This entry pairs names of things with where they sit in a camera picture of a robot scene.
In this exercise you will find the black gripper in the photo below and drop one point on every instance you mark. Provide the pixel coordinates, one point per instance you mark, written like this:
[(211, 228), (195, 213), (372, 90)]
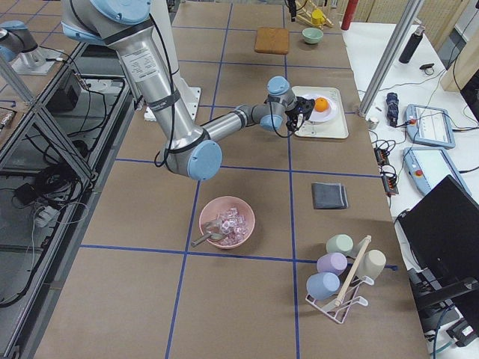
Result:
[(301, 104)]

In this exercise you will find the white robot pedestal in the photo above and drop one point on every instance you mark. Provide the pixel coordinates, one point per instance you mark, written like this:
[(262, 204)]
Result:
[(187, 97)]

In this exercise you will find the green plastic cup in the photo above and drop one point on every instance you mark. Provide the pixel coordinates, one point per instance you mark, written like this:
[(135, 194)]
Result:
[(341, 243)]

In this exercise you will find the folded grey cloth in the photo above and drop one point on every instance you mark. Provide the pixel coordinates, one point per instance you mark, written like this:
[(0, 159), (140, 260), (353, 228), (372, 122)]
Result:
[(329, 196)]

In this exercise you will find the teach pendant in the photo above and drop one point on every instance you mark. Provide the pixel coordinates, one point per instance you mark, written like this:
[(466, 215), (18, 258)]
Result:
[(427, 167), (429, 126)]

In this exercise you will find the teach pendant near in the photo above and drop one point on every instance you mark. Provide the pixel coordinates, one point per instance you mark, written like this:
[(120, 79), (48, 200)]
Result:
[(427, 167)]

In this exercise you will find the blue plastic cup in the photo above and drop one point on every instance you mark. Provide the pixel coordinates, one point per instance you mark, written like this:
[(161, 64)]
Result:
[(322, 285)]

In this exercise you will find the black water bottle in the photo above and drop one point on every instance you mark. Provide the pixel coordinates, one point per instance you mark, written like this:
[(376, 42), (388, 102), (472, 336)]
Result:
[(411, 45)]

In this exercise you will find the black laptop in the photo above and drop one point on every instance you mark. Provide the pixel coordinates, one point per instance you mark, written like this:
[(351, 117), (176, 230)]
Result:
[(442, 230)]

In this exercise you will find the teach pendant far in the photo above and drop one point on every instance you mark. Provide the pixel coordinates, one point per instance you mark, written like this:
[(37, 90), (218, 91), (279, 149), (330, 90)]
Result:
[(429, 126)]

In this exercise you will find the orange fruit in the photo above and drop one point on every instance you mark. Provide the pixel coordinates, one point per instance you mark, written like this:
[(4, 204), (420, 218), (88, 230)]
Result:
[(321, 104)]

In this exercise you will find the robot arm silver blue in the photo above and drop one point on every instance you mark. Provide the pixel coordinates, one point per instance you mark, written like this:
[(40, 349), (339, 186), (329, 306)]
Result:
[(16, 40), (140, 33)]

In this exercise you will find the beige plastic cup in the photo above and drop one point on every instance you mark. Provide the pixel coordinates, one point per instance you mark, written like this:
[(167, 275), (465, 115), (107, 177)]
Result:
[(371, 265)]

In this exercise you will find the light green bowl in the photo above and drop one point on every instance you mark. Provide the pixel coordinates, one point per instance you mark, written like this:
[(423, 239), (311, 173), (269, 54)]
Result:
[(312, 36)]

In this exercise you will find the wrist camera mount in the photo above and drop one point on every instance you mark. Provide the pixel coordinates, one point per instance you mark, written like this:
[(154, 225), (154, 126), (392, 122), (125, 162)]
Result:
[(304, 107)]

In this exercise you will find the metal scoop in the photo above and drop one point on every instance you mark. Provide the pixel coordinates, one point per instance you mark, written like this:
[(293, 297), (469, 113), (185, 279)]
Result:
[(206, 235)]

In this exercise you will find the small metal cylinder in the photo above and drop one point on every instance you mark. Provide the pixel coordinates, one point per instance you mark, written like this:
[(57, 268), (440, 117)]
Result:
[(372, 123)]

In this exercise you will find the aluminium frame post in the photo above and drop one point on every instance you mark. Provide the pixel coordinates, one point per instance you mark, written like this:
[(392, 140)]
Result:
[(396, 39)]

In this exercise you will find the wooden mug rack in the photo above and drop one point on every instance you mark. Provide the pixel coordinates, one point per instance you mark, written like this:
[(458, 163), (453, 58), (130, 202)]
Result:
[(301, 10)]

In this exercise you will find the yellow mug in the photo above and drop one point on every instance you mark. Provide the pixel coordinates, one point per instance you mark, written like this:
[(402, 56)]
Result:
[(318, 18)]

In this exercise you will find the cream bear tray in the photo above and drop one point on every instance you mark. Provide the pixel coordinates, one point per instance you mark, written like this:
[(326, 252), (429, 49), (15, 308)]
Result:
[(333, 129)]

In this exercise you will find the purple plastic cup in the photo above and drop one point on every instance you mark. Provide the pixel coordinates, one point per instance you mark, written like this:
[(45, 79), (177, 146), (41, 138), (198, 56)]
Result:
[(335, 263)]

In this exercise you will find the pink bowl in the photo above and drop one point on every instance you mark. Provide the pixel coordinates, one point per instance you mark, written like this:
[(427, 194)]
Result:
[(231, 220)]

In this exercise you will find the red bottle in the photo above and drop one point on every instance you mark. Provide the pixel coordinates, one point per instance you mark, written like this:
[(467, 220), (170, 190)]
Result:
[(349, 14)]

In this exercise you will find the white cup rack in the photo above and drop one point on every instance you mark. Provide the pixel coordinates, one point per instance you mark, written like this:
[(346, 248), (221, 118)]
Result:
[(337, 306)]

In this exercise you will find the folded dark blue umbrella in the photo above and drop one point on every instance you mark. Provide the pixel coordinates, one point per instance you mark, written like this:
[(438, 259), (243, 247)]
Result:
[(392, 104)]

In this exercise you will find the white round plate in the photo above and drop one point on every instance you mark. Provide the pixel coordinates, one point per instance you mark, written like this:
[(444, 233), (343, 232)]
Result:
[(317, 117)]

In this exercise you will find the wooden cutting board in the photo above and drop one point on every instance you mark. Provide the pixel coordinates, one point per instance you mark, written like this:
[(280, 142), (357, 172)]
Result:
[(273, 41)]

